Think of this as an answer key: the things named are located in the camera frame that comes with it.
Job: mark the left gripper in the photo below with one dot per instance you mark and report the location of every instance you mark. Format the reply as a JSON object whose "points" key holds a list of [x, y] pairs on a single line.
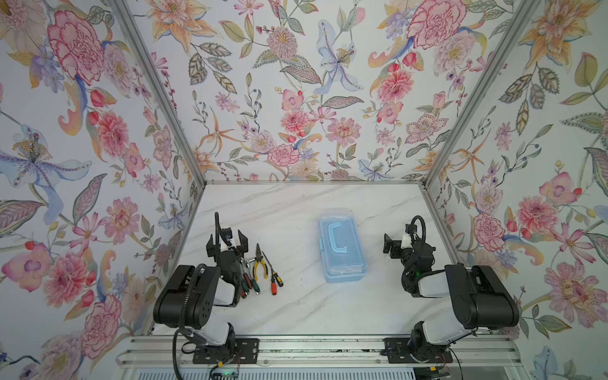
{"points": [[227, 249]]}

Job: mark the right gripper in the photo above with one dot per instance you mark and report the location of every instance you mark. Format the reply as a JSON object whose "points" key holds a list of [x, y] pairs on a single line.
{"points": [[395, 246]]}

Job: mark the blue plastic tool box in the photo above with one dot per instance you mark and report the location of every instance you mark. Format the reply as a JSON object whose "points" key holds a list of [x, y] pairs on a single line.
{"points": [[342, 255]]}

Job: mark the green handled ratchet wrench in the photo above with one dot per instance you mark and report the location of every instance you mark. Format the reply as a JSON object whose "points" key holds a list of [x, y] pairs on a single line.
{"points": [[253, 281]]}

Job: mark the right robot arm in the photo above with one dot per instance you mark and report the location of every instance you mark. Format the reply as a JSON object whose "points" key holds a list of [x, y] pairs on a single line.
{"points": [[477, 298]]}

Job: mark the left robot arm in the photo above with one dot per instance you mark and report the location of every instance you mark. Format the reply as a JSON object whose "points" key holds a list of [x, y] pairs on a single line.
{"points": [[186, 302]]}

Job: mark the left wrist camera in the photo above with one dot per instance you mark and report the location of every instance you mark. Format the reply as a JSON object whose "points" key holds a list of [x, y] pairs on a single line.
{"points": [[226, 235]]}

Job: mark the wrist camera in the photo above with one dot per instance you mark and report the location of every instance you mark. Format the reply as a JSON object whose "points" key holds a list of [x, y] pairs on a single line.
{"points": [[409, 236], [226, 235]]}

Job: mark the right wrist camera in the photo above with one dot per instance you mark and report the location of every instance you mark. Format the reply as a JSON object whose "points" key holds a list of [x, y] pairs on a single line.
{"points": [[409, 236]]}

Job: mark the yellow handled pliers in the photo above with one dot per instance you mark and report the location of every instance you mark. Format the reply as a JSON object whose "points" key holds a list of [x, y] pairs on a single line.
{"points": [[260, 262]]}

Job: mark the red handled screwdriver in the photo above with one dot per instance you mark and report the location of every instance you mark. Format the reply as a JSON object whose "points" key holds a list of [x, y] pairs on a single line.
{"points": [[274, 284]]}

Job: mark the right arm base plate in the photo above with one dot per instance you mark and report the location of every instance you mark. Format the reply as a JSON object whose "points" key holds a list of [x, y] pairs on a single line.
{"points": [[402, 350]]}

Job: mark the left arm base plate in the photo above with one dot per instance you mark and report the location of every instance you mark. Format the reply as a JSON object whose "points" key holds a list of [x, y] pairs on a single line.
{"points": [[234, 351]]}

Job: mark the aluminium front rail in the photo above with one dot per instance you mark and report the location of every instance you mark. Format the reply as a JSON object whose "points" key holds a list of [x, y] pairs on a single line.
{"points": [[327, 351]]}

